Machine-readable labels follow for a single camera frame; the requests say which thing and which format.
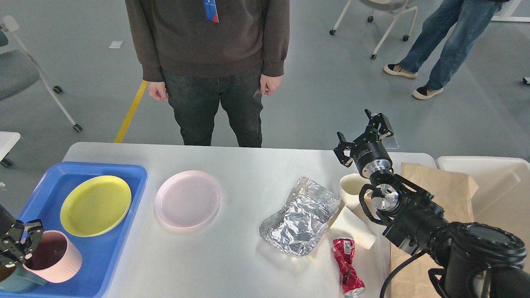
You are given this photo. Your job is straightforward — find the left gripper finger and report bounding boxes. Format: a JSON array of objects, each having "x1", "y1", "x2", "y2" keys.
[
  {"x1": 19, "y1": 219, "x2": 45, "y2": 264},
  {"x1": 0, "y1": 222, "x2": 24, "y2": 262}
]

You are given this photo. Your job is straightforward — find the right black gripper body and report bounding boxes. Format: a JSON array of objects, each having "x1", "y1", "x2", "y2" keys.
[{"x1": 350, "y1": 142, "x2": 393, "y2": 178}]

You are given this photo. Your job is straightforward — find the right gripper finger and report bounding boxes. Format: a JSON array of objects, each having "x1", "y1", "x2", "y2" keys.
[
  {"x1": 334, "y1": 132, "x2": 356, "y2": 167},
  {"x1": 364, "y1": 109, "x2": 394, "y2": 143}
]

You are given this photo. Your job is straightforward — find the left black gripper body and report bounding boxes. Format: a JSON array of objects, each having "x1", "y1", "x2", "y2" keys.
[{"x1": 0, "y1": 205, "x2": 17, "y2": 265}]

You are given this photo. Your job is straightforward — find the pink mug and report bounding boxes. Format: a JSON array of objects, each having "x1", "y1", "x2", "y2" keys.
[{"x1": 23, "y1": 230, "x2": 83, "y2": 283}]

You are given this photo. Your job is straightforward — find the green mug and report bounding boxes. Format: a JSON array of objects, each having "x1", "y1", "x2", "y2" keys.
[{"x1": 0, "y1": 266, "x2": 48, "y2": 293}]

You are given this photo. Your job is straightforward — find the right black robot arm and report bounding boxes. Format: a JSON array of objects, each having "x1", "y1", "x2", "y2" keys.
[{"x1": 334, "y1": 109, "x2": 530, "y2": 298}]

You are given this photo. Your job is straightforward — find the upright white paper cup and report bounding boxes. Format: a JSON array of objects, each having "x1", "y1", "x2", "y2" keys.
[{"x1": 339, "y1": 173, "x2": 370, "y2": 211}]

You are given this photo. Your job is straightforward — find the lying white paper cup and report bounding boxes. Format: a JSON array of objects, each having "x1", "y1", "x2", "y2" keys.
[{"x1": 329, "y1": 206, "x2": 376, "y2": 250}]

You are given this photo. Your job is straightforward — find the yellow plate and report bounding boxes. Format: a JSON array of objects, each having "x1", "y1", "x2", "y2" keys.
[{"x1": 59, "y1": 175, "x2": 132, "y2": 237}]

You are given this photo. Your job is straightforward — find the blue plastic tray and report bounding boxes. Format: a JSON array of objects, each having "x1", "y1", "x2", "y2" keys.
[{"x1": 1, "y1": 161, "x2": 147, "y2": 298}]

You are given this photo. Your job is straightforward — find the white side table left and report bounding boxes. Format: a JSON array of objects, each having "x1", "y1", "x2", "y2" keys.
[{"x1": 0, "y1": 131, "x2": 21, "y2": 168}]

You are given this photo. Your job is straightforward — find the crumpled aluminium foil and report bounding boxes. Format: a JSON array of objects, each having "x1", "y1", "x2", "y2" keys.
[{"x1": 259, "y1": 177, "x2": 342, "y2": 257}]

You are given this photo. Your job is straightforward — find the crushed red can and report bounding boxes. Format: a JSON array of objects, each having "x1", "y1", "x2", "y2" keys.
[{"x1": 332, "y1": 238, "x2": 365, "y2": 298}]

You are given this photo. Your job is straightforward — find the brown paper bag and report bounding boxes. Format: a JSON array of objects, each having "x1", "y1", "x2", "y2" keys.
[{"x1": 386, "y1": 162, "x2": 478, "y2": 298}]

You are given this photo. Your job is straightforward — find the white chair top right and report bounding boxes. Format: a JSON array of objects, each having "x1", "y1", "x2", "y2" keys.
[{"x1": 329, "y1": 0, "x2": 419, "y2": 60}]

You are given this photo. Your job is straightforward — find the white plastic bin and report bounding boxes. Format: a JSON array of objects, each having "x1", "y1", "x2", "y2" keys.
[{"x1": 436, "y1": 156, "x2": 530, "y2": 249}]

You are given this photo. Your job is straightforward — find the person in blue jeans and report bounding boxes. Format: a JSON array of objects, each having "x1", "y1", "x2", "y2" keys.
[{"x1": 383, "y1": 0, "x2": 508, "y2": 101}]

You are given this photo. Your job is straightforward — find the grey chair left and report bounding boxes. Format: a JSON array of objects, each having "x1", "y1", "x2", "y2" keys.
[{"x1": 0, "y1": 15, "x2": 83, "y2": 132}]

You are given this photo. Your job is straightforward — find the pink plate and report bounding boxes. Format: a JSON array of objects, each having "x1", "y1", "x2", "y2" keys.
[{"x1": 154, "y1": 170, "x2": 221, "y2": 228}]

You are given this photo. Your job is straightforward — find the person in dark clothes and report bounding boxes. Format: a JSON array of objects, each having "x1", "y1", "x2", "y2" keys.
[{"x1": 125, "y1": 0, "x2": 290, "y2": 148}]

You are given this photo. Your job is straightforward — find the white paper on floor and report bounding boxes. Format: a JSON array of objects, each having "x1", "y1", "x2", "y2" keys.
[{"x1": 108, "y1": 40, "x2": 124, "y2": 49}]

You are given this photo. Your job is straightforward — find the white table frame corner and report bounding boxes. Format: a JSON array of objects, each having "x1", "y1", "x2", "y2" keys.
[{"x1": 492, "y1": 0, "x2": 530, "y2": 23}]

